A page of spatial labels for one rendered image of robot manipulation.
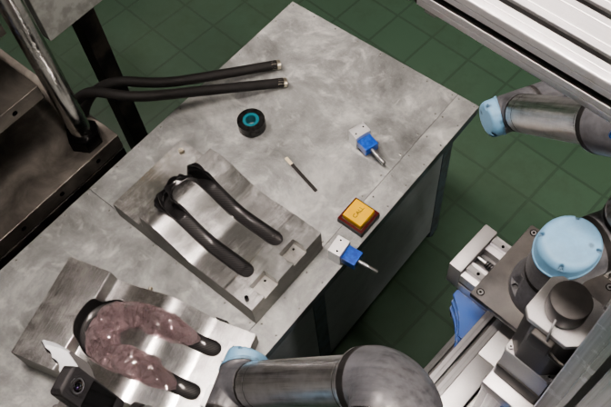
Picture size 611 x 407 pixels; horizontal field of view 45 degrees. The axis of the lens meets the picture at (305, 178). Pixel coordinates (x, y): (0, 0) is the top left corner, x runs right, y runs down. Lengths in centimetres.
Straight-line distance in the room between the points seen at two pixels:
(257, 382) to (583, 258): 66
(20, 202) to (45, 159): 15
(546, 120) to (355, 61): 106
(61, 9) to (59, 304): 77
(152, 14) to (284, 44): 142
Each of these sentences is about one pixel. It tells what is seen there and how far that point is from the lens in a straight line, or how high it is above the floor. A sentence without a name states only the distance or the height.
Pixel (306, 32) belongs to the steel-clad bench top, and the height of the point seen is 80.
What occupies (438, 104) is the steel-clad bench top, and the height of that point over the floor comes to 80.
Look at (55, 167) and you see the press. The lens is 225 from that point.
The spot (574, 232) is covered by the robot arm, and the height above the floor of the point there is 127.
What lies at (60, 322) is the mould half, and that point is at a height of 91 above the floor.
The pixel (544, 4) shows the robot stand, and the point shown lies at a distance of 73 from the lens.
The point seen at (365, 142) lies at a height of 84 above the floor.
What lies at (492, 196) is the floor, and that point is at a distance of 297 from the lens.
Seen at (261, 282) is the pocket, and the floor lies 86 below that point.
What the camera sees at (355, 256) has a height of 84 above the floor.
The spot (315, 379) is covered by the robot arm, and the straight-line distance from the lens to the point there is 103.
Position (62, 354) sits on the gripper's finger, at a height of 145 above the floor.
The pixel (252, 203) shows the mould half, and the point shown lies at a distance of 192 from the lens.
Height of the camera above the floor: 254
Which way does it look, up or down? 58 degrees down
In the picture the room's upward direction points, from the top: 7 degrees counter-clockwise
